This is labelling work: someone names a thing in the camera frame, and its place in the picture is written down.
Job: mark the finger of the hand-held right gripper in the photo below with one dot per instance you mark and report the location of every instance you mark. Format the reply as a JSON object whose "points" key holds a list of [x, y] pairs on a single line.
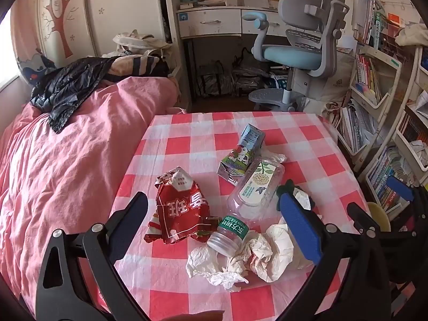
{"points": [[399, 187], [362, 215]]}

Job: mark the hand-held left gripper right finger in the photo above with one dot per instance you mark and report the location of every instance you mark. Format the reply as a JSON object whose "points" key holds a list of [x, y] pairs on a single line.
{"points": [[297, 224]]}

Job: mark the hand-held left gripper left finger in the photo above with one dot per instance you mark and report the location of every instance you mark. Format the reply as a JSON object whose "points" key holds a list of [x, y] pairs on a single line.
{"points": [[130, 214]]}

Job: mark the yellow waste bin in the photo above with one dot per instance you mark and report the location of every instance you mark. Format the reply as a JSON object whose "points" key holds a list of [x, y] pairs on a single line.
{"points": [[379, 215]]}

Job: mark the cream tissue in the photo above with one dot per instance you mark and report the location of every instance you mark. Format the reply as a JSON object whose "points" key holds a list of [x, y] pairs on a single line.
{"points": [[277, 250]]}

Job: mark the red snack bag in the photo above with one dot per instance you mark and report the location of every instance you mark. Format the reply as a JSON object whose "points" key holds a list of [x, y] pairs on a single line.
{"points": [[180, 210]]}

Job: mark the clear plastic bottle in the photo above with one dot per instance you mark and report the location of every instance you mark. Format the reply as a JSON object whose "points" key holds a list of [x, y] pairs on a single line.
{"points": [[254, 184]]}

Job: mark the cow print milk carton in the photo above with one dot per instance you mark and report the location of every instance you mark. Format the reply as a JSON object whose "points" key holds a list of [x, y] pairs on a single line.
{"points": [[234, 164]]}

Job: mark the blue drink carton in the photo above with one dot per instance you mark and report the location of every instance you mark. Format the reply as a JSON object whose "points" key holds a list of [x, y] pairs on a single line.
{"points": [[250, 135]]}

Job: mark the row of blue green books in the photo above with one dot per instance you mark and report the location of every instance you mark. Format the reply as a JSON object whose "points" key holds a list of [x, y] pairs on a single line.
{"points": [[388, 180]]}

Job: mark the crumpled white paper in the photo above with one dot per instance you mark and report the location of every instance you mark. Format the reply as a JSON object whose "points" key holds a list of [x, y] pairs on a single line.
{"points": [[418, 150]]}

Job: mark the wide white book cart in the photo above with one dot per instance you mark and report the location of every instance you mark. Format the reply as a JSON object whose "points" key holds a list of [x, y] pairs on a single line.
{"points": [[404, 142]]}

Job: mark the row of dark books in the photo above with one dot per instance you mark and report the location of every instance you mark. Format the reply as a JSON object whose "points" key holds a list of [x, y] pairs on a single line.
{"points": [[413, 128]]}

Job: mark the pink bed blanket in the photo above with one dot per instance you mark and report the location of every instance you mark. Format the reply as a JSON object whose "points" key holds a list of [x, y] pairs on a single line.
{"points": [[67, 174]]}

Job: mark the stack of papers and notebooks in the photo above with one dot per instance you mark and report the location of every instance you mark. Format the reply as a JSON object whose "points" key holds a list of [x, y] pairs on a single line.
{"points": [[354, 123]]}

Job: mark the folded white paper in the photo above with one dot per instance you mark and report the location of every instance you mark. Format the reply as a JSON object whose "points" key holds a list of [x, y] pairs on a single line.
{"points": [[422, 103]]}

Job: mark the narrow white book cart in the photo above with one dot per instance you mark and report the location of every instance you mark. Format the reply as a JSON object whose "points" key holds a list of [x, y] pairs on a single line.
{"points": [[364, 98]]}

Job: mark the red print tote bag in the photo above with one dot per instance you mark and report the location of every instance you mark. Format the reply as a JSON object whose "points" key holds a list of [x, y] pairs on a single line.
{"points": [[332, 112]]}

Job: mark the red white checked tablecloth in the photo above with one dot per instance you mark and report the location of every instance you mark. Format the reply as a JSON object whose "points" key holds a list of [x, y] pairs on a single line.
{"points": [[200, 133]]}

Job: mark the row of thin colourful books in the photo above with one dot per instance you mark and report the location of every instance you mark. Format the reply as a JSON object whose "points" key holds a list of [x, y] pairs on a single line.
{"points": [[366, 77]]}

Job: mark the large white cloth bag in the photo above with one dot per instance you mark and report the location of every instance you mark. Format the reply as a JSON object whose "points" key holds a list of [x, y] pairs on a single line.
{"points": [[337, 80]]}

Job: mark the black puffer jacket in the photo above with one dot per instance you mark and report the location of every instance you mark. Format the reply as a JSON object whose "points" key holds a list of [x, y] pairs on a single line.
{"points": [[67, 87]]}

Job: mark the blue printed package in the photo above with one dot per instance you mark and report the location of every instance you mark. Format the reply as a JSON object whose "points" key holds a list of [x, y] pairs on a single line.
{"points": [[277, 80]]}

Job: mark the navy striped cloth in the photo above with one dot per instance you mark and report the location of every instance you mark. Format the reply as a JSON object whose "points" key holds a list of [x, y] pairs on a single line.
{"points": [[140, 63]]}

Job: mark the cream cloth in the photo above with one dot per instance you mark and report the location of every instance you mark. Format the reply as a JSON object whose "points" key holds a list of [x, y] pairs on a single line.
{"points": [[413, 35]]}

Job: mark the clear bag black trim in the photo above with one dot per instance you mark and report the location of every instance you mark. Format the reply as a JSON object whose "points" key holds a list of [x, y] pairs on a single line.
{"points": [[247, 73], [209, 80]]}

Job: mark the grey blue desk chair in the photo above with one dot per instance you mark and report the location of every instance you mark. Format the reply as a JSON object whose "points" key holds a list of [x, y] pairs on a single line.
{"points": [[294, 55]]}

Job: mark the cream tote bag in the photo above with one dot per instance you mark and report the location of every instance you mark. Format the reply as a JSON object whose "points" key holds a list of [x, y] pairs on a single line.
{"points": [[140, 41]]}

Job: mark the row of tall upright books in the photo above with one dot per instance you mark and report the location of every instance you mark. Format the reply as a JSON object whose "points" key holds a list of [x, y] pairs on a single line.
{"points": [[367, 16]]}

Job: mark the pink curtain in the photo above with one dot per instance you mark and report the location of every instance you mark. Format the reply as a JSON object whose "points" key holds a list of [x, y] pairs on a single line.
{"points": [[28, 46]]}

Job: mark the bright window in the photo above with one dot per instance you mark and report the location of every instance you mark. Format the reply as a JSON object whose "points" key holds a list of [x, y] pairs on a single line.
{"points": [[8, 60]]}

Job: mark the white desk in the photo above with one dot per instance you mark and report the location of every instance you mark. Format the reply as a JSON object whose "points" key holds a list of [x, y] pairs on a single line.
{"points": [[170, 13]]}

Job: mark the narrow white desk drawer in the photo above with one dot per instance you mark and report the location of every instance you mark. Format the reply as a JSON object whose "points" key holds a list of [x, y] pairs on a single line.
{"points": [[249, 25]]}

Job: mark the white wardrobe tree decal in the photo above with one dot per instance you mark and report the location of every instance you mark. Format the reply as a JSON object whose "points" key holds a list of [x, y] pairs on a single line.
{"points": [[100, 10]]}

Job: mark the wide white desk drawer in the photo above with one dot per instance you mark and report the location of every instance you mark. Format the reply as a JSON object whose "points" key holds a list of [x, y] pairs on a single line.
{"points": [[207, 21]]}

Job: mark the white box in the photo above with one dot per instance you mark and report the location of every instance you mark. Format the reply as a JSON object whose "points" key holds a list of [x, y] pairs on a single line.
{"points": [[255, 0]]}

